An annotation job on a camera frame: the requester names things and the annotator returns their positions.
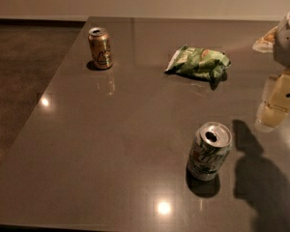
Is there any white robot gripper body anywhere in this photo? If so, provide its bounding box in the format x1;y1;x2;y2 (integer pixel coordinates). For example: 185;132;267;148
274;10;290;68

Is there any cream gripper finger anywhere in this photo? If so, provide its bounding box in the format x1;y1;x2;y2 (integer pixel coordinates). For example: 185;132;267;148
252;26;277;53
254;68;290;132

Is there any green jalapeno chip bag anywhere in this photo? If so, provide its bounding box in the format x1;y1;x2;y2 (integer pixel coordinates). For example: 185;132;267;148
164;45;231;82

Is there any silver green 7up can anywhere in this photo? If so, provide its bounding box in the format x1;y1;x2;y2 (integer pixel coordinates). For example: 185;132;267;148
188;122;232;182

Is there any orange soda can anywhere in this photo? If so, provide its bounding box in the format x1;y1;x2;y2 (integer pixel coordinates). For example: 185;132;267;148
88;27;113;70

